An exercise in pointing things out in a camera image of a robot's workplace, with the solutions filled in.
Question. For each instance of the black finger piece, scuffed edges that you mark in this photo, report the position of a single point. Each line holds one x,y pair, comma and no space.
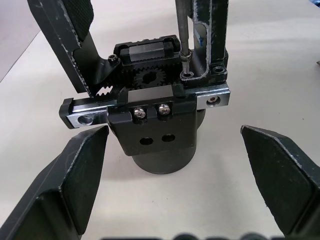
218,37

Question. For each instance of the silver rail socket screw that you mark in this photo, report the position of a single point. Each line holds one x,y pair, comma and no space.
212,101

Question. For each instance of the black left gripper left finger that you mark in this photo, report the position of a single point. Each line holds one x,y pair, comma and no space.
62,190

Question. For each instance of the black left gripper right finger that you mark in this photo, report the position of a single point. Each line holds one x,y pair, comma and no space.
285,180

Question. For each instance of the small silver hex screw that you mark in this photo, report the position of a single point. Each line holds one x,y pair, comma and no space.
186,66

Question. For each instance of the black gripper body workpiece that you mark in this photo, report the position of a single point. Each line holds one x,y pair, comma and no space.
155,140

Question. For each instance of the black hex socket screw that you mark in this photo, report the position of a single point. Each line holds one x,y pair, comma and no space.
113,58

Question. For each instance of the black finger piece, ribbed pad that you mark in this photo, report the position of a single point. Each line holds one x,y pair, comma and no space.
65,50

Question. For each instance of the silver pan head screw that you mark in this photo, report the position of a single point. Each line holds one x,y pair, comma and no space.
163,109
140,113

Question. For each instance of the silver electric screwdriver bit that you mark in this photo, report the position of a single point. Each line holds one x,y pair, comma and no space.
181,25

